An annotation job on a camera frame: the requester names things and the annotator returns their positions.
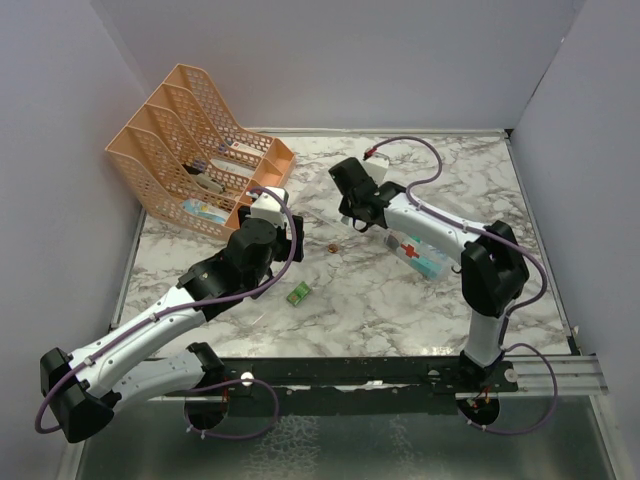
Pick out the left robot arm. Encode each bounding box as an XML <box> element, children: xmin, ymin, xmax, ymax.
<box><xmin>35</xmin><ymin>214</ymin><xmax>304</xmax><ymax>444</ymax></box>

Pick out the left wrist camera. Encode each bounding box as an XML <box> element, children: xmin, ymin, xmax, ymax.
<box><xmin>248</xmin><ymin>189</ymin><xmax>286</xmax><ymax>228</ymax></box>

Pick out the peach plastic file organizer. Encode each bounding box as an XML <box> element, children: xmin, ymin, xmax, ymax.
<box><xmin>106</xmin><ymin>64</ymin><xmax>296</xmax><ymax>240</ymax></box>

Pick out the dark item in organizer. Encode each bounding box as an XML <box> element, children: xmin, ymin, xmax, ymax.
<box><xmin>182</xmin><ymin>158</ymin><xmax>227</xmax><ymax>194</ymax></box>

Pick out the red white box in organizer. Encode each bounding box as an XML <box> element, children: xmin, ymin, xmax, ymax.
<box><xmin>229</xmin><ymin>141</ymin><xmax>263</xmax><ymax>156</ymax></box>

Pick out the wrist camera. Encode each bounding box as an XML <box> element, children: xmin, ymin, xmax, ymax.
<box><xmin>362</xmin><ymin>156</ymin><xmax>390</xmax><ymax>185</ymax></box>
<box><xmin>248</xmin><ymin>189</ymin><xmax>286</xmax><ymax>228</ymax></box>

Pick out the blue packet in organizer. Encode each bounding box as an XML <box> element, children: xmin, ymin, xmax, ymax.
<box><xmin>182</xmin><ymin>198</ymin><xmax>229</xmax><ymax>224</ymax></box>

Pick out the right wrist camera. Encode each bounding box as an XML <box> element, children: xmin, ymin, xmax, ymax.
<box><xmin>362</xmin><ymin>156</ymin><xmax>390</xmax><ymax>185</ymax></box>

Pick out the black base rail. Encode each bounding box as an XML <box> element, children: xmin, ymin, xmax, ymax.
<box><xmin>185</xmin><ymin>344</ymin><xmax>517</xmax><ymax>425</ymax></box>

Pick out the clear plastic tray insert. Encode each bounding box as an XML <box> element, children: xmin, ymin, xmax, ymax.
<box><xmin>293</xmin><ymin>168</ymin><xmax>350</xmax><ymax>230</ymax></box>

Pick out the brown medicine bottle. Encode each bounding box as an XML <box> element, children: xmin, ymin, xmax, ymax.
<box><xmin>384</xmin><ymin>234</ymin><xmax>400</xmax><ymax>253</ymax></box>

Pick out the green small medicine box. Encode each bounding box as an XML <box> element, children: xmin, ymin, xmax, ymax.
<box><xmin>286</xmin><ymin>282</ymin><xmax>312</xmax><ymax>306</ymax></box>

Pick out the teal bandage packet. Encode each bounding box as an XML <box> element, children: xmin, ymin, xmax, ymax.
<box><xmin>415</xmin><ymin>254</ymin><xmax>451</xmax><ymax>279</ymax></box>

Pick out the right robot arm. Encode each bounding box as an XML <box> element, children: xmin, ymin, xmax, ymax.
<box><xmin>329</xmin><ymin>157</ymin><xmax>529</xmax><ymax>391</ymax></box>

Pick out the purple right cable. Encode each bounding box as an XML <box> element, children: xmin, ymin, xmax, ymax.
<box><xmin>367</xmin><ymin>135</ymin><xmax>549</xmax><ymax>351</ymax></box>

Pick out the clear first aid box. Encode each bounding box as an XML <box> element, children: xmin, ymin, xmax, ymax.
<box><xmin>384</xmin><ymin>231</ymin><xmax>454</xmax><ymax>281</ymax></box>

